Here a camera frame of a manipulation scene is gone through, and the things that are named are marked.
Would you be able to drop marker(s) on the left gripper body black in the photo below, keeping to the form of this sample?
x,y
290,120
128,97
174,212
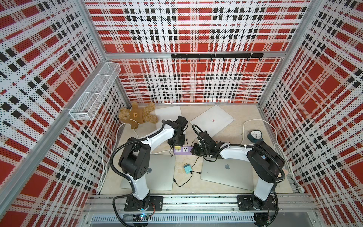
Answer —
x,y
177,141

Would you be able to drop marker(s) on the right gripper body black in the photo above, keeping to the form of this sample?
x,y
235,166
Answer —
x,y
199,150

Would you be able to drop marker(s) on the teal usb charger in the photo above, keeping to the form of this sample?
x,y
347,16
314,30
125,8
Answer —
x,y
188,169

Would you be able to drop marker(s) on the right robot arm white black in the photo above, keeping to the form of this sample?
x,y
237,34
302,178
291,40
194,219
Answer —
x,y
267,163

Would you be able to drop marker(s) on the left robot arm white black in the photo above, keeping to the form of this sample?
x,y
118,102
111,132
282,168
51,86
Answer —
x,y
131,160

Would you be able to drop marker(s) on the white laptop back right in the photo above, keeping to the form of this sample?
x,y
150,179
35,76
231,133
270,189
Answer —
x,y
213,120

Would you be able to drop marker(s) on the white laptop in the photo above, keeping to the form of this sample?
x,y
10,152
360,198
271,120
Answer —
x,y
168,113
213,120

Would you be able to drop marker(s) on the white laptop back left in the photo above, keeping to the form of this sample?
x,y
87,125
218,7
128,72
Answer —
x,y
168,113

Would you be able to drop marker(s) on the silver laptop front left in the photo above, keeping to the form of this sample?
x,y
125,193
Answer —
x,y
160,172

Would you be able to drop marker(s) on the silver laptop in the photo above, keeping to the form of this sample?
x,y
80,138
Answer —
x,y
160,172
230,172

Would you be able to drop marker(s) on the silver laptop front right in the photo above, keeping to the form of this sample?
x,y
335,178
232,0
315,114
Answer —
x,y
230,172

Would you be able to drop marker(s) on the purple power strip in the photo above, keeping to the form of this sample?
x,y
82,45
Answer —
x,y
185,150

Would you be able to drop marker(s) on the brown teddy bear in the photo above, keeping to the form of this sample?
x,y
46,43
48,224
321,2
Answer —
x,y
137,116

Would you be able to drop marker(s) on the white wire mesh basket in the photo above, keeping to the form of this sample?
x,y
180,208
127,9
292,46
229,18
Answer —
x,y
89,103

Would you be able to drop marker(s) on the black hook rail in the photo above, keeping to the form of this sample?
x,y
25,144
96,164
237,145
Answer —
x,y
218,56

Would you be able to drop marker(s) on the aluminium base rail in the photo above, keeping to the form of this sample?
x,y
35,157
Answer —
x,y
202,210

